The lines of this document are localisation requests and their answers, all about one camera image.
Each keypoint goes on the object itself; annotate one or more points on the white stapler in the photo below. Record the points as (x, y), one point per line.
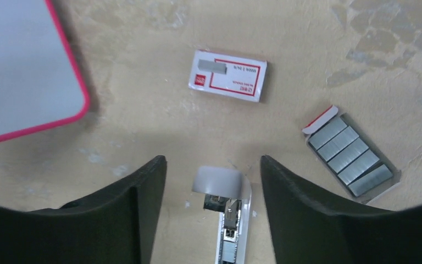
(227, 192)

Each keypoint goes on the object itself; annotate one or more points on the red framed whiteboard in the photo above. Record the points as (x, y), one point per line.
(41, 84)

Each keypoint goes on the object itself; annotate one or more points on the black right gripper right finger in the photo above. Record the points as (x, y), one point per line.
(309, 224)

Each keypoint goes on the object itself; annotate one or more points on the staple tray with staples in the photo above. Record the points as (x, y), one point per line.
(352, 157)

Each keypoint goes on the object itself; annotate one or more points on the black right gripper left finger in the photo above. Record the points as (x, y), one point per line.
(116, 224)

